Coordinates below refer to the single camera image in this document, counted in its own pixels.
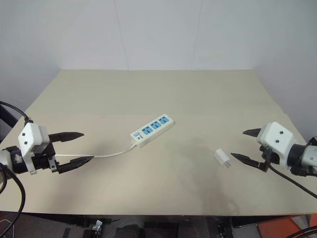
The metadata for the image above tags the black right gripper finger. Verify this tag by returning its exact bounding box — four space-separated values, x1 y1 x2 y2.
242 128 262 138
230 152 264 170

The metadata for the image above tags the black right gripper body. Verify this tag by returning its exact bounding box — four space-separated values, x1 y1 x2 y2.
258 144 280 173

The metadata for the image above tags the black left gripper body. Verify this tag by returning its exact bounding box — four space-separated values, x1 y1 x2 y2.
32 141 60 174

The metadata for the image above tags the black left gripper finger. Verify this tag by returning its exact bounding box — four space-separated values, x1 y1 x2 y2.
48 131 85 145
57 155 95 174

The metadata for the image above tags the white plug adapter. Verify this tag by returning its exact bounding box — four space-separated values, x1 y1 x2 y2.
213 148 233 169

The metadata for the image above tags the white blue power strip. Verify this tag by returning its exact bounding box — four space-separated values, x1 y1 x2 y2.
130 114 176 149

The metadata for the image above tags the metal clamp under table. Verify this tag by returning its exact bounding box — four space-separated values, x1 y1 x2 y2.
91 219 104 232

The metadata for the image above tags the orange box under table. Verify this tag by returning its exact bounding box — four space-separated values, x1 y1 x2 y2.
256 215 317 238

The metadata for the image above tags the dark rounded shape under table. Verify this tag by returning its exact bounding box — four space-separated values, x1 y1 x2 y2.
112 224 147 238

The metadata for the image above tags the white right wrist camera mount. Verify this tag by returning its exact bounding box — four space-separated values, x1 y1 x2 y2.
256 121 297 171

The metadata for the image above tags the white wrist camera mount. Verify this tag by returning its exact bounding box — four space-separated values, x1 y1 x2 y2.
256 121 297 171
17 122 48 175

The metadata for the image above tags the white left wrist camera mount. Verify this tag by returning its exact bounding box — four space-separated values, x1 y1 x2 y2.
17 122 48 175

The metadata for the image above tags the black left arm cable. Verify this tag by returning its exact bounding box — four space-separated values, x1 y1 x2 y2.
0 101 34 215

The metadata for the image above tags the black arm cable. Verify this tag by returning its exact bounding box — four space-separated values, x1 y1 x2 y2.
0 101 34 215
264 146 317 200

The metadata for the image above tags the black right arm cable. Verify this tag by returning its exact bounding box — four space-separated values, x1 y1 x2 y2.
264 146 317 200

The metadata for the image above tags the black frame beside table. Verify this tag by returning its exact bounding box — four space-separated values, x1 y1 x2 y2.
0 103 21 143

